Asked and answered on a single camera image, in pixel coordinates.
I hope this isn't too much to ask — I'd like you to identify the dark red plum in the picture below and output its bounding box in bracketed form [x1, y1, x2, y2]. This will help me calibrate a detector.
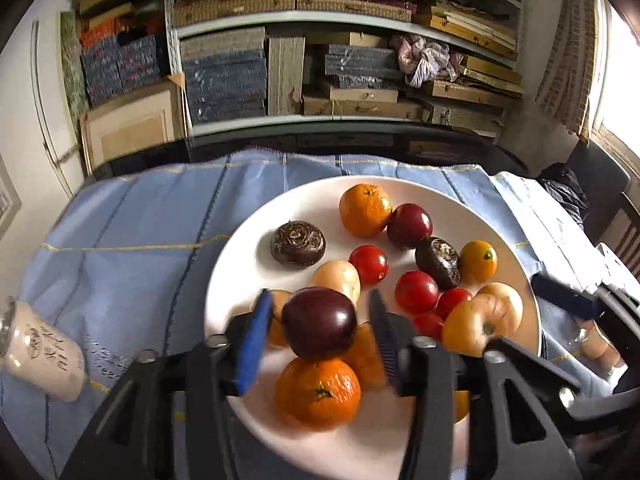
[386, 203, 433, 250]

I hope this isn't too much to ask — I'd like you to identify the orange mandarin in plate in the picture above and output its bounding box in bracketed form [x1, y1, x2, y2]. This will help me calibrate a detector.
[272, 358, 361, 431]

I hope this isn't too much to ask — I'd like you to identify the pale fruit behind mandarin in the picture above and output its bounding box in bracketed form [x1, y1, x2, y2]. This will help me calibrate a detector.
[309, 260, 361, 304]

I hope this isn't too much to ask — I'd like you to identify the framed picture leaning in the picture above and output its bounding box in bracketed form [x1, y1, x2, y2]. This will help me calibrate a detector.
[79, 78, 186, 174]

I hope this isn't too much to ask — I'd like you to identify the white oval plate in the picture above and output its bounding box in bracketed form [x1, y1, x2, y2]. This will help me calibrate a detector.
[204, 174, 542, 480]

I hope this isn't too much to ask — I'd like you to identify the white beverage can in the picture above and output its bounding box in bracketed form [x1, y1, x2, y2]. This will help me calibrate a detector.
[1, 297, 87, 403]

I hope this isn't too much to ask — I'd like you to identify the blue tablecloth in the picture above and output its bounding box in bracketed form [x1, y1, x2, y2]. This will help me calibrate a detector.
[0, 148, 626, 480]

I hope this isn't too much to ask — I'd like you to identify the white metal shelf unit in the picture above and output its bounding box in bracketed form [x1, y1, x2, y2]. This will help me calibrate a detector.
[164, 0, 521, 138]

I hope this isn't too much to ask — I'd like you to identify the orange mandarin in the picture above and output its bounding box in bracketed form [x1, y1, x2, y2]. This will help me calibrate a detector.
[272, 358, 361, 431]
[338, 183, 393, 238]

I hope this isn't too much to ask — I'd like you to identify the red cherry tomato in plate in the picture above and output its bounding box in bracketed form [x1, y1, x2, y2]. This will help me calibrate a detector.
[348, 245, 390, 286]

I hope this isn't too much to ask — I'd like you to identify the dark brown mangosteen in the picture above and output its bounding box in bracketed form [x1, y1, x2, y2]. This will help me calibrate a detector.
[414, 236, 461, 292]
[270, 220, 326, 268]

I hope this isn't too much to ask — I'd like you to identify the clear plastic clamshell box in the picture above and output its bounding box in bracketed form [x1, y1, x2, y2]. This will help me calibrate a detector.
[538, 242, 639, 394]

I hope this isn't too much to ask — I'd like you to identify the dark purple plum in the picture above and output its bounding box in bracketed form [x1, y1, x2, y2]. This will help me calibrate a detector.
[281, 286, 358, 362]

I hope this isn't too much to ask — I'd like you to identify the red cherry tomato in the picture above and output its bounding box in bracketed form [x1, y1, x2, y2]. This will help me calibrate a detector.
[348, 245, 390, 286]
[412, 312, 444, 342]
[394, 270, 439, 315]
[434, 287, 473, 321]

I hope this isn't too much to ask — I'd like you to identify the small yellow orange back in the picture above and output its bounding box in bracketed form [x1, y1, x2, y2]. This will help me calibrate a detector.
[459, 240, 498, 284]

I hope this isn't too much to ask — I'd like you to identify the pale striped fruit in plate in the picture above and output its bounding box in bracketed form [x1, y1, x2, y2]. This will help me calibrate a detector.
[341, 323, 386, 389]

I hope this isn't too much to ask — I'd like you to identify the pink crumpled plastic bag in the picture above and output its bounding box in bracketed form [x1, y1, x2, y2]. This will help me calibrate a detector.
[390, 35, 461, 89]

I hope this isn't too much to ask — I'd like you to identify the yellow orange fruit front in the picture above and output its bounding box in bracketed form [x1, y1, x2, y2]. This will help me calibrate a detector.
[454, 390, 470, 424]

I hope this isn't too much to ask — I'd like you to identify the small pale fruit left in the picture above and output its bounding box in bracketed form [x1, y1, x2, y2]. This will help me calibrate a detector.
[268, 289, 292, 349]

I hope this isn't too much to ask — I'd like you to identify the large pale round fruit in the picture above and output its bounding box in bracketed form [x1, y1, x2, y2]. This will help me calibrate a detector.
[478, 282, 524, 332]

